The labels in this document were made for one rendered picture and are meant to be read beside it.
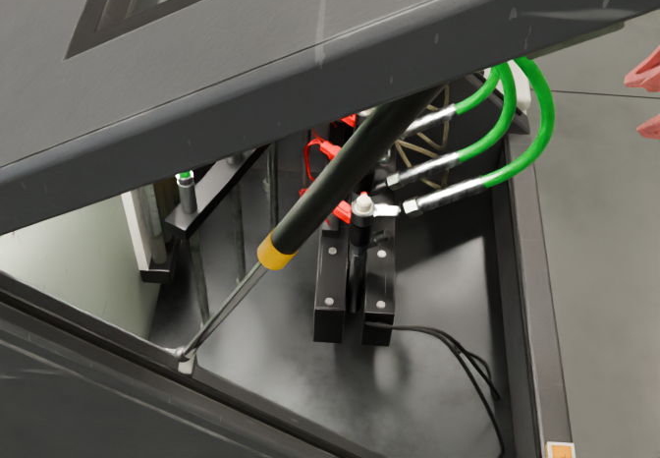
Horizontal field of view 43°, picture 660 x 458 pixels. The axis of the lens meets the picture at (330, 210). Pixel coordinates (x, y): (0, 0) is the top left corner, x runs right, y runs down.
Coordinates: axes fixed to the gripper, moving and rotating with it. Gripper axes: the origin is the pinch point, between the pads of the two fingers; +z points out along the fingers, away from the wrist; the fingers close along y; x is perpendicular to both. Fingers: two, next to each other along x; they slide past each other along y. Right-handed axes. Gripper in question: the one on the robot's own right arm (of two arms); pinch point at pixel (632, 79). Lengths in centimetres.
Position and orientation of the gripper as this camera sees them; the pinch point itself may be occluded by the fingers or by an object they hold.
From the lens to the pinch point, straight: 101.0
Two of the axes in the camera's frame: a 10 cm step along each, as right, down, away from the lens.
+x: -3.0, 7.3, -6.1
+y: -6.3, -6.3, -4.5
